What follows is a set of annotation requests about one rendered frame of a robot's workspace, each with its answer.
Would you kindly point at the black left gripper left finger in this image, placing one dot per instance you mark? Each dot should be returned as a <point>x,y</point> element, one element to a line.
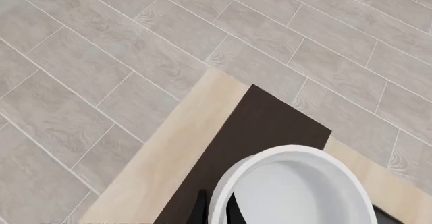
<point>202,208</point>

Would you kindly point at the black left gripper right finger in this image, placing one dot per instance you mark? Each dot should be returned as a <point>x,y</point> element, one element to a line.
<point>236,214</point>

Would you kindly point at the dark brown wooden cabinet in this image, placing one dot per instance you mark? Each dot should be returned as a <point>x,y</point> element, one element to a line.
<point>256,122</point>

